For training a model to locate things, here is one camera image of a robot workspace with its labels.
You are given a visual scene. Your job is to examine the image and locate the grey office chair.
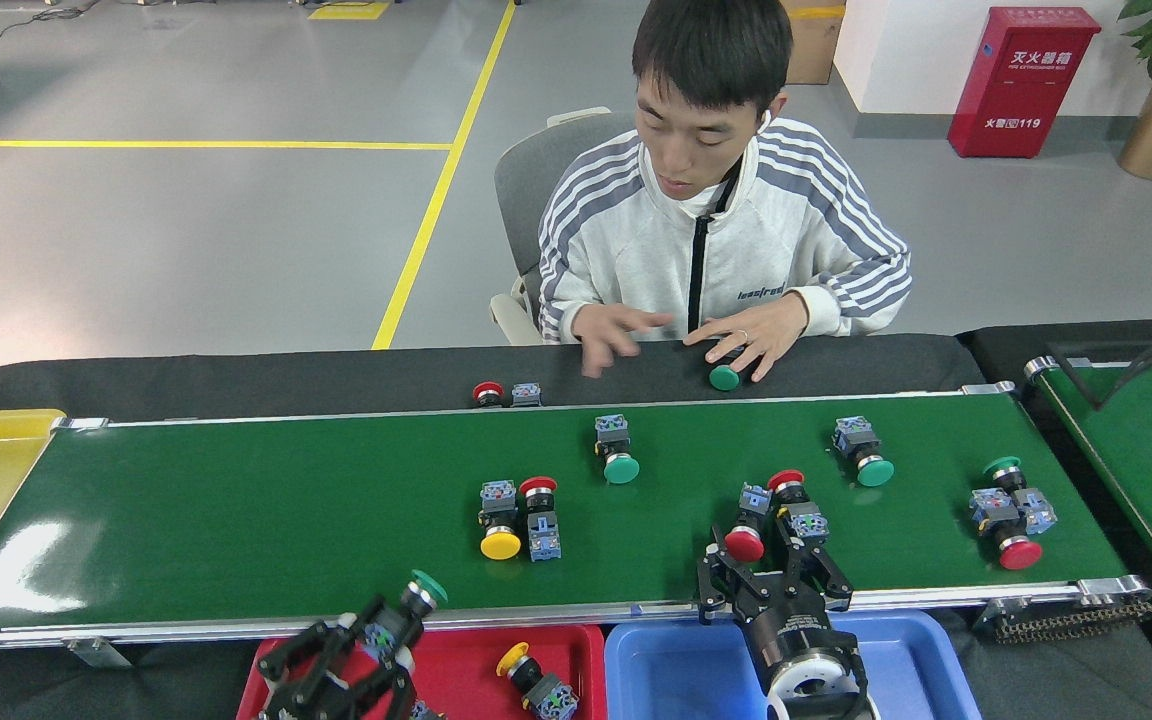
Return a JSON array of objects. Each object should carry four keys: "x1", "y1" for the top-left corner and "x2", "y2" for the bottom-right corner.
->
[{"x1": 489, "y1": 107, "x2": 637, "y2": 346}]

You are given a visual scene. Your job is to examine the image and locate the conveyor drive chain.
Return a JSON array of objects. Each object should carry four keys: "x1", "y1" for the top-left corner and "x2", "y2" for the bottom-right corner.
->
[{"x1": 981, "y1": 598, "x2": 1152, "y2": 644}]

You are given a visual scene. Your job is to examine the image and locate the person's left hand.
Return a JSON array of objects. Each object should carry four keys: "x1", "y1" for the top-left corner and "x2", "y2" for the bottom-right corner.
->
[{"x1": 683, "y1": 292, "x2": 810, "y2": 383}]

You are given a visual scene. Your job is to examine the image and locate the yellow mushroom push button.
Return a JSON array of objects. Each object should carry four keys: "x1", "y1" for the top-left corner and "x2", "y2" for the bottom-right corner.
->
[
  {"x1": 495, "y1": 642, "x2": 580, "y2": 720},
  {"x1": 479, "y1": 479, "x2": 524, "y2": 562}
]

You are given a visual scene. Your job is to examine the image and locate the green conveyor belt silver frame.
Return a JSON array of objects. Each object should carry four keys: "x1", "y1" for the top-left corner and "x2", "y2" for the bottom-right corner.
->
[{"x1": 0, "y1": 383, "x2": 1152, "y2": 661}]

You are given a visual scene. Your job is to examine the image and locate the red plastic tray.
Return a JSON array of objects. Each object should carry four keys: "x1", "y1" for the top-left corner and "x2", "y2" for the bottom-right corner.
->
[{"x1": 236, "y1": 625, "x2": 609, "y2": 720}]

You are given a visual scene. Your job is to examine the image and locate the blue plastic tray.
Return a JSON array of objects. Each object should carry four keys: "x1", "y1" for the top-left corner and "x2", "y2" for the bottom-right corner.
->
[{"x1": 603, "y1": 610, "x2": 982, "y2": 720}]

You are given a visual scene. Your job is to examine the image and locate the short green conveyor belt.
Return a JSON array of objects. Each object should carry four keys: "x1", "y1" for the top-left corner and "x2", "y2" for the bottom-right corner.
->
[{"x1": 1024, "y1": 355, "x2": 1152, "y2": 586}]

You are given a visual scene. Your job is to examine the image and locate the person's right hand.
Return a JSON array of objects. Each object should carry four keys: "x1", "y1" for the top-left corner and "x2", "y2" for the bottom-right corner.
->
[{"x1": 571, "y1": 305, "x2": 675, "y2": 379}]

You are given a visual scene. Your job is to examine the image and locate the black cable bundle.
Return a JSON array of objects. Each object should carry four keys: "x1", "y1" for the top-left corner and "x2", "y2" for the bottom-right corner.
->
[{"x1": 1048, "y1": 322, "x2": 1152, "y2": 411}]

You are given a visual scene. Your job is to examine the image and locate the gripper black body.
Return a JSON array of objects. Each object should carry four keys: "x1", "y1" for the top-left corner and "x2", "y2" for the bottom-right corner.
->
[{"x1": 736, "y1": 578, "x2": 845, "y2": 686}]

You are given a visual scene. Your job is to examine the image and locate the person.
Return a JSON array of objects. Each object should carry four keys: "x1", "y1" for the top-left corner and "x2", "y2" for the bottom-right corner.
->
[{"x1": 536, "y1": 0, "x2": 914, "y2": 383}]

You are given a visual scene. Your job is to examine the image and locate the red fire extinguisher box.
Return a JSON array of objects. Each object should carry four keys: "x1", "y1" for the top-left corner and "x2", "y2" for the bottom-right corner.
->
[{"x1": 947, "y1": 6, "x2": 1103, "y2": 159}]

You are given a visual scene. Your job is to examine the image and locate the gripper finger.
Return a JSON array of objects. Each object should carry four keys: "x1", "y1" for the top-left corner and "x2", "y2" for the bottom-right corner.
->
[
  {"x1": 256, "y1": 615, "x2": 364, "y2": 716},
  {"x1": 336, "y1": 645, "x2": 419, "y2": 720},
  {"x1": 696, "y1": 543, "x2": 754, "y2": 628},
  {"x1": 774, "y1": 513, "x2": 856, "y2": 613}
]

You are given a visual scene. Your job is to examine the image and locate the brown cardboard box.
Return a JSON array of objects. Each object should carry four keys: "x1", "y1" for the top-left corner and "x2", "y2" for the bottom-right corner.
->
[{"x1": 781, "y1": 0, "x2": 847, "y2": 86}]

